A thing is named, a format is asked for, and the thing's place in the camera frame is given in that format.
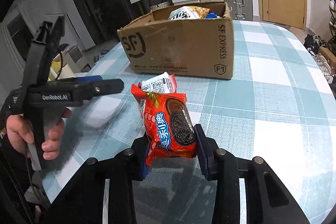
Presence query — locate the white curtain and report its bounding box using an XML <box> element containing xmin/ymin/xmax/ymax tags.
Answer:
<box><xmin>0</xmin><ymin>22</ymin><xmax>25</xmax><ymax>106</ymax></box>

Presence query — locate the person's left hand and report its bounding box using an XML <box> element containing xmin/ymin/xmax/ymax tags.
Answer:
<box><xmin>5</xmin><ymin>107</ymin><xmax>73</xmax><ymax>161</ymax></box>

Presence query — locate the blue cookie packet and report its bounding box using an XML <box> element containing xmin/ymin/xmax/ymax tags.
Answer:
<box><xmin>205</xmin><ymin>12</ymin><xmax>221</xmax><ymax>19</ymax></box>

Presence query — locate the small brown cardboard box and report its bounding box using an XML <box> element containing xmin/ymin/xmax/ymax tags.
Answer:
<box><xmin>318</xmin><ymin>47</ymin><xmax>336</xmax><ymax>75</ymax></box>

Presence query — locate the black refrigerator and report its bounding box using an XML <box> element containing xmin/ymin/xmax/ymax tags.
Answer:
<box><xmin>90</xmin><ymin>0</ymin><xmax>148</xmax><ymax>44</ymax></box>

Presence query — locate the white red noodle snack bag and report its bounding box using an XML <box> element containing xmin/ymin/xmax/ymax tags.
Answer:
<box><xmin>168</xmin><ymin>6</ymin><xmax>210</xmax><ymax>20</ymax></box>

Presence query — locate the red oreo cookie packet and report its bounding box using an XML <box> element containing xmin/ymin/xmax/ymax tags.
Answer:
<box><xmin>131</xmin><ymin>85</ymin><xmax>197</xmax><ymax>166</ymax></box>

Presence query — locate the brown SF cardboard box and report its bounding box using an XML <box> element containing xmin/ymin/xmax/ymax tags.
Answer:
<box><xmin>117</xmin><ymin>2</ymin><xmax>234</xmax><ymax>80</ymax></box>

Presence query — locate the wooden shoe rack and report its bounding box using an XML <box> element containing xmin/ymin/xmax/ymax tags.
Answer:
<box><xmin>329</xmin><ymin>0</ymin><xmax>336</xmax><ymax>51</ymax></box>

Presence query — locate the teal plaid tablecloth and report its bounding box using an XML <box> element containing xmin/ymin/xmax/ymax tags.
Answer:
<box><xmin>42</xmin><ymin>21</ymin><xmax>335</xmax><ymax>223</ymax></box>

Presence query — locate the pile of sneakers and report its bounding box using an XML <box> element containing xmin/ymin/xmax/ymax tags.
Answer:
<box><xmin>303</xmin><ymin>34</ymin><xmax>335</xmax><ymax>84</ymax></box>

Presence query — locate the white red snack packet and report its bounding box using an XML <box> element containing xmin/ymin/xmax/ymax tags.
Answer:
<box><xmin>138</xmin><ymin>72</ymin><xmax>177</xmax><ymax>94</ymax></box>

